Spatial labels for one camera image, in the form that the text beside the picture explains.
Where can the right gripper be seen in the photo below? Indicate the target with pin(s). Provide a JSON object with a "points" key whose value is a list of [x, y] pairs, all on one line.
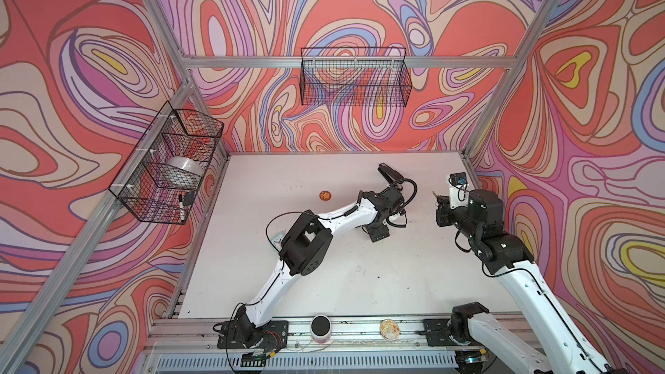
{"points": [[442, 219]]}

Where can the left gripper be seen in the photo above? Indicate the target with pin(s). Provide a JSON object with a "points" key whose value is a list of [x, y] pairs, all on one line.
{"points": [[379, 235]]}

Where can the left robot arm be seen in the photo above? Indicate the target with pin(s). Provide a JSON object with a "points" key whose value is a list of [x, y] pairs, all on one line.
{"points": [[305, 246]]}

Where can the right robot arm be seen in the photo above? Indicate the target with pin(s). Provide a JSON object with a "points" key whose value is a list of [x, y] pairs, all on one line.
{"points": [[505, 258]]}

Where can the black stapler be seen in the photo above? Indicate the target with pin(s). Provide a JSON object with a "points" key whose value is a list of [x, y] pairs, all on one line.
{"points": [[389, 174]]}

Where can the small red round disc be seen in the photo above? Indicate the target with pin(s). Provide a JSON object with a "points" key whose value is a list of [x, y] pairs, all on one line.
{"points": [[325, 196]]}

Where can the mint green alarm clock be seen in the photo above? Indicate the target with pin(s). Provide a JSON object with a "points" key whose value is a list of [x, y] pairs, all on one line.
{"points": [[277, 240]]}

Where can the black marker in basket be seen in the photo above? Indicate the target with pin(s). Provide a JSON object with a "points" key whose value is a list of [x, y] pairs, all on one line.
{"points": [[181, 209]]}

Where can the white tape roll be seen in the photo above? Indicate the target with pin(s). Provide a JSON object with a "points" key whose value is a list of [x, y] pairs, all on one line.
{"points": [[183, 171]]}

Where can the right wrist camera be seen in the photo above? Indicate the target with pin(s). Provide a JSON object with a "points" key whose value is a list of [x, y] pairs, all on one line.
{"points": [[458, 186]]}

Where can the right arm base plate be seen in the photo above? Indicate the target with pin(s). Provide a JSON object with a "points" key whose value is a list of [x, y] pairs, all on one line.
{"points": [[438, 333]]}

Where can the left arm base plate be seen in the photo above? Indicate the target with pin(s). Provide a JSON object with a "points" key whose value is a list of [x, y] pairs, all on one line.
{"points": [[235, 335]]}

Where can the black wire basket back wall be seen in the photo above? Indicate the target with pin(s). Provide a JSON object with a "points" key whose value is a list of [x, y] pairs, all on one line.
{"points": [[347, 76]]}

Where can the black wire basket wall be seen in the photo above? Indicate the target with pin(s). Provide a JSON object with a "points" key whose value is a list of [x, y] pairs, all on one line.
{"points": [[161, 181], [347, 76]]}

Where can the black wire basket left wall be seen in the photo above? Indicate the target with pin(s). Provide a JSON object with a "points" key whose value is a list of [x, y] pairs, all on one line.
{"points": [[161, 181]]}

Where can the aluminium front rail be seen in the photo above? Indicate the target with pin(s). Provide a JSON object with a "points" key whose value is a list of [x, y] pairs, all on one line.
{"points": [[179, 346]]}

